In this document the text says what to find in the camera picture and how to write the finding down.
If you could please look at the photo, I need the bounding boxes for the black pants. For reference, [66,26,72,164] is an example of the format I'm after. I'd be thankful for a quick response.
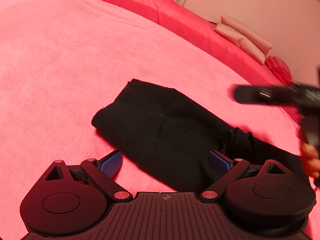
[91,79,309,192]

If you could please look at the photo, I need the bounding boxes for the person's right hand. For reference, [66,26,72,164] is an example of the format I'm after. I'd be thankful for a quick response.
[300,141,320,179]

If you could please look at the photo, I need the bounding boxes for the folded red blanket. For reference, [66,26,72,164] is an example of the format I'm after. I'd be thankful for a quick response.
[265,56,293,86]

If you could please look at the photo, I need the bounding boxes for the lower pink pillow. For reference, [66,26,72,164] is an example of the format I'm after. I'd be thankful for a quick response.
[214,22,266,64]

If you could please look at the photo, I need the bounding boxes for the pink pillow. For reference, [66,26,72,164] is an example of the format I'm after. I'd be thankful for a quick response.
[214,22,266,64]
[221,15,273,55]

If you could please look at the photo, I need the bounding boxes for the upper pink pillow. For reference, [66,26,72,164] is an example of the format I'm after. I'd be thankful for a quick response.
[221,15,273,55]

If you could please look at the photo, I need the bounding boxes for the pink near bed cover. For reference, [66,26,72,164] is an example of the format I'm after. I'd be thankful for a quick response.
[0,0,320,240]

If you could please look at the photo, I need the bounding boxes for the red far bed cover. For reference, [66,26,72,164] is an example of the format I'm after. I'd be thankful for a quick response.
[103,0,284,86]

